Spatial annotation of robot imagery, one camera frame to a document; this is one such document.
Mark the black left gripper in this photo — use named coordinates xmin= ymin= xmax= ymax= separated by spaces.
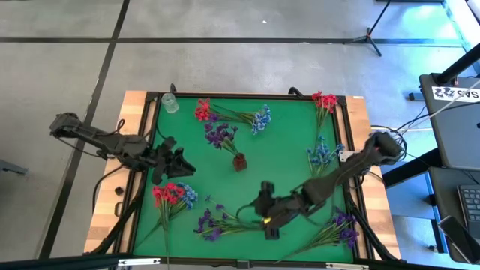
xmin=144 ymin=136 xmax=196 ymax=185

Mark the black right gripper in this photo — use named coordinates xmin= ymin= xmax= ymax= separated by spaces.
xmin=256 ymin=181 xmax=307 ymax=241

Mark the blue artificial flower bunch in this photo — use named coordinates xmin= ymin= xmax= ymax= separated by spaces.
xmin=134 ymin=182 xmax=199 ymax=247
xmin=211 ymin=103 xmax=273 ymax=136
xmin=305 ymin=135 xmax=346 ymax=179

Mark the red artificial flower bunch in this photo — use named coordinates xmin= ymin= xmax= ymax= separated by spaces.
xmin=151 ymin=182 xmax=187 ymax=270
xmin=311 ymin=90 xmax=339 ymax=140
xmin=193 ymin=97 xmax=256 ymax=125

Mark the purple artificial flower bunch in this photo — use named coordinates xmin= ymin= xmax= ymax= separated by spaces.
xmin=277 ymin=208 xmax=360 ymax=263
xmin=203 ymin=122 xmax=241 ymax=157
xmin=193 ymin=194 xmax=266 ymax=242

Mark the red glass vase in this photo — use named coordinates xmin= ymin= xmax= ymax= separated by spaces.
xmin=232 ymin=152 xmax=248 ymax=173

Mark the clear glass vase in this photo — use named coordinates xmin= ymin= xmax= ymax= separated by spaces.
xmin=160 ymin=92 xmax=180 ymax=114

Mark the green table mat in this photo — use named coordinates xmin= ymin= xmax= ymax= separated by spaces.
xmin=133 ymin=96 xmax=356 ymax=263

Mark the black desk base beam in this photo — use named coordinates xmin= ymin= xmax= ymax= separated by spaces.
xmin=381 ymin=148 xmax=443 ymax=188

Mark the grey floor object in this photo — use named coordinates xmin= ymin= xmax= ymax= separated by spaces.
xmin=0 ymin=159 xmax=29 ymax=176

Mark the black desk top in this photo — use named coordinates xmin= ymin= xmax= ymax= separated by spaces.
xmin=427 ymin=166 xmax=480 ymax=263

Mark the black smartphone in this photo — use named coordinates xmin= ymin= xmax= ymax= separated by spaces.
xmin=437 ymin=215 xmax=480 ymax=266

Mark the black keyboard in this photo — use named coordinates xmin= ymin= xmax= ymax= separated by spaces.
xmin=456 ymin=184 xmax=480 ymax=241

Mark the black tripod stand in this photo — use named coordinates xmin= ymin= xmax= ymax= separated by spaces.
xmin=343 ymin=0 xmax=393 ymax=58

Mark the grey desk top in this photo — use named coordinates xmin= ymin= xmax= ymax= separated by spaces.
xmin=418 ymin=73 xmax=480 ymax=173

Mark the white printed label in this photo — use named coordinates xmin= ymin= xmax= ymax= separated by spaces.
xmin=430 ymin=85 xmax=480 ymax=103

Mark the black pole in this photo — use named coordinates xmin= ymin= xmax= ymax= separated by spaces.
xmin=434 ymin=43 xmax=480 ymax=86

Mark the black aluminium table frame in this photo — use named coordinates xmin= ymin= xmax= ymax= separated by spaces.
xmin=84 ymin=88 xmax=404 ymax=270

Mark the silver metal bracket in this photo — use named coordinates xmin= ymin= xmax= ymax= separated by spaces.
xmin=118 ymin=256 xmax=161 ymax=267
xmin=325 ymin=262 xmax=371 ymax=270

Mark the white cable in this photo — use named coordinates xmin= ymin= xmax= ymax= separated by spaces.
xmin=389 ymin=78 xmax=480 ymax=132

